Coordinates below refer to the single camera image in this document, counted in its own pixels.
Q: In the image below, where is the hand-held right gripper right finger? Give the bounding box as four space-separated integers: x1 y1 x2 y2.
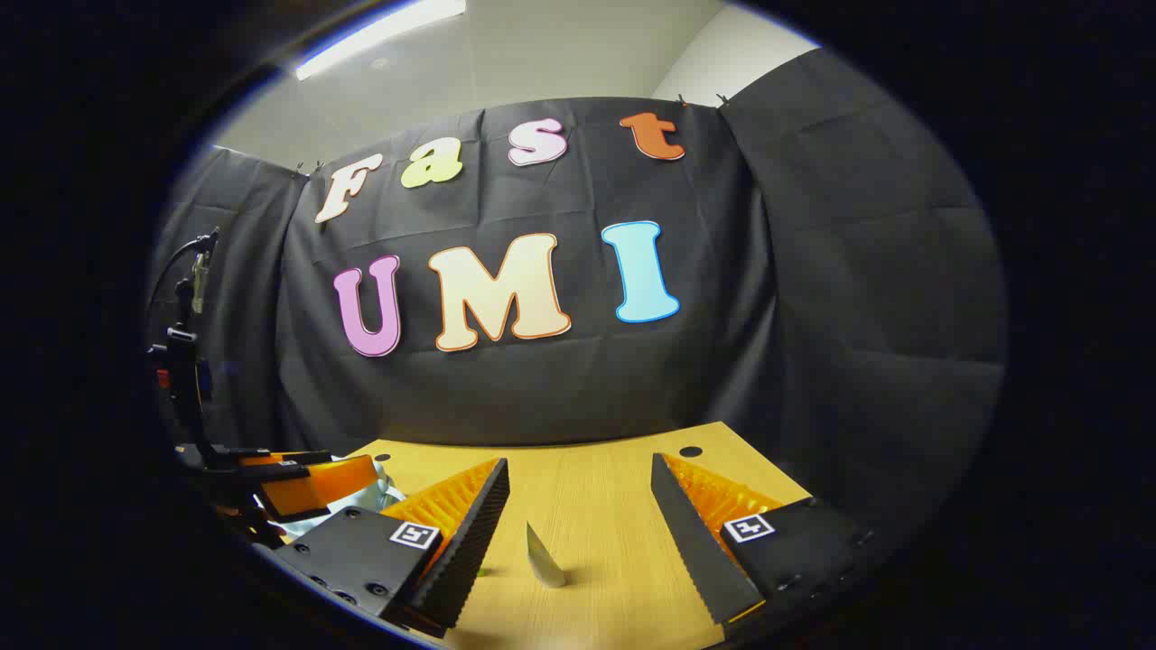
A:
650 451 872 628

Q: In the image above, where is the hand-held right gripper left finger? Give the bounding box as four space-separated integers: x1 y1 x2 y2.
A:
271 456 511 637

